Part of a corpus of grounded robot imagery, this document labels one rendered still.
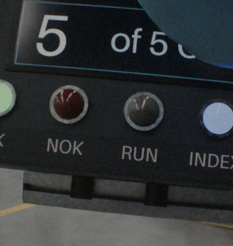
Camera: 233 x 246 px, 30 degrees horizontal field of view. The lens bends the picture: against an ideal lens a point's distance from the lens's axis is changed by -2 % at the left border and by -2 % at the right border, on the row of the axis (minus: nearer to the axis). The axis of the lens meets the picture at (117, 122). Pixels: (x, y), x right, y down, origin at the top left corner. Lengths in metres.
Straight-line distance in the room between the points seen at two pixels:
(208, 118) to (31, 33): 0.14
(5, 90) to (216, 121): 0.14
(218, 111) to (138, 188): 0.11
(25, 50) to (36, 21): 0.02
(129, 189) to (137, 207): 0.02
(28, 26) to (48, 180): 0.13
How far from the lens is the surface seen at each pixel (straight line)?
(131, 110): 0.29
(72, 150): 0.29
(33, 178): 0.37
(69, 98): 0.29
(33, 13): 0.32
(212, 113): 0.29
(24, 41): 0.32
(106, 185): 0.36
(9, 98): 0.30
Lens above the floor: 1.14
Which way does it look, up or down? 6 degrees down
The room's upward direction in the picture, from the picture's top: 5 degrees clockwise
